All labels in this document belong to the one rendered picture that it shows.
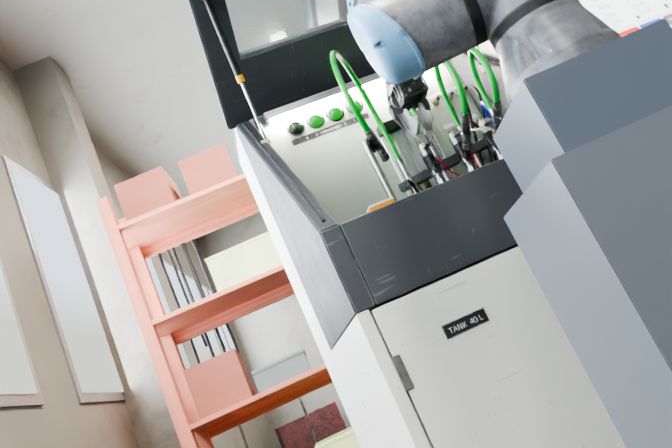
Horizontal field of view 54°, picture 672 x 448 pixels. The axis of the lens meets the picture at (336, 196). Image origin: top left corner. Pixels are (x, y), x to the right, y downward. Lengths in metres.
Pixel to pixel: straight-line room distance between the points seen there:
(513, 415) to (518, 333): 0.14
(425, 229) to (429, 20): 0.48
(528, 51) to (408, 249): 0.49
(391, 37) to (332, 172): 1.00
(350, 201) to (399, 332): 0.68
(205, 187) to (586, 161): 3.52
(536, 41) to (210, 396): 3.30
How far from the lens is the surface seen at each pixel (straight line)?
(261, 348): 9.34
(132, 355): 4.32
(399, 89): 1.51
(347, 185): 1.80
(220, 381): 3.89
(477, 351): 1.20
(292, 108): 1.85
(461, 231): 1.24
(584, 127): 0.76
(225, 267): 3.96
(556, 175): 0.71
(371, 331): 1.16
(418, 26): 0.85
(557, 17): 0.85
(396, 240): 1.20
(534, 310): 1.24
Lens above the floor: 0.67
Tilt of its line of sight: 16 degrees up
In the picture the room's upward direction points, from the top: 25 degrees counter-clockwise
